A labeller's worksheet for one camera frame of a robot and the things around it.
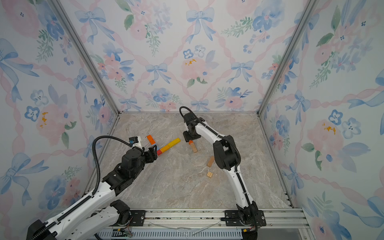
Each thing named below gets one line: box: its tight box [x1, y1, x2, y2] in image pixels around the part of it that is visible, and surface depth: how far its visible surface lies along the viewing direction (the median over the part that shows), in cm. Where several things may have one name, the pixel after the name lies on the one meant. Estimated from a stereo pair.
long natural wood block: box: [191, 142, 198, 153], surface depth 102 cm
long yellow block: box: [168, 138, 181, 148], surface depth 105 cm
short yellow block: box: [160, 145, 170, 153], surface depth 100 cm
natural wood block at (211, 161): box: [207, 155, 215, 168], surface depth 95 cm
